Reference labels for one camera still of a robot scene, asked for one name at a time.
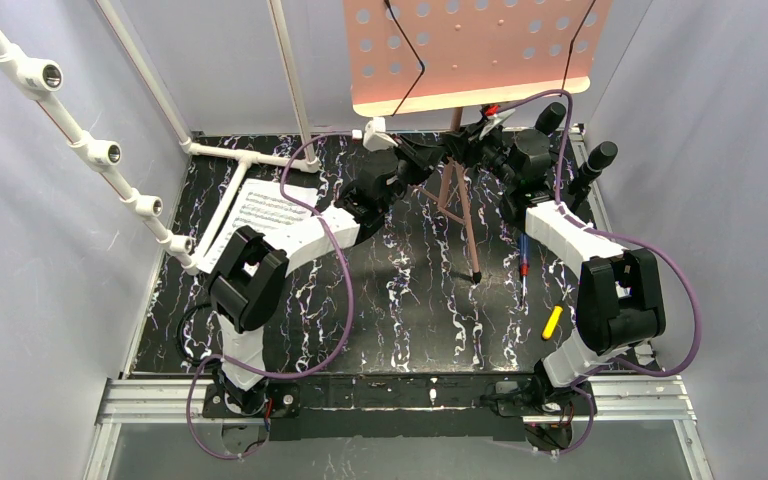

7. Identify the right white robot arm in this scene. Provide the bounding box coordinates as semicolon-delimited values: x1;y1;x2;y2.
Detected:
442;124;666;405

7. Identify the pink music stand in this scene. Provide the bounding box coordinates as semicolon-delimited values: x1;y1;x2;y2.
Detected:
342;0;616;286

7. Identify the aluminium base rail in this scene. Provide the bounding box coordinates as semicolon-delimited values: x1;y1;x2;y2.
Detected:
85;373;712;479

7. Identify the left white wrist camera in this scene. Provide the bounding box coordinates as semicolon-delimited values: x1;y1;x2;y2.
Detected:
350;117;398;152

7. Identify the sheet music page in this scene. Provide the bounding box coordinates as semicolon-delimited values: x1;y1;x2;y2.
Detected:
198;179;312;274

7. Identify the black coiled cable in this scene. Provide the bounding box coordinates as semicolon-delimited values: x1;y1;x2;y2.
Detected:
178;301;226;369

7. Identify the blue red screwdriver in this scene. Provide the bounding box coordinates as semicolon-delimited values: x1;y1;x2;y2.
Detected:
518;233;530;307

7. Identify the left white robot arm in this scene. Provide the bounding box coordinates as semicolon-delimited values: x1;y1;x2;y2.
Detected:
204;136;448;413

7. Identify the white PVC pipe frame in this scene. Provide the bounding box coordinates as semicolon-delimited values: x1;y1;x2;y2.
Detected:
0;0;323;277

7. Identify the right black microphone on stand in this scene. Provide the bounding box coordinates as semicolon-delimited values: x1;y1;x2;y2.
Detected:
568;141;618;213

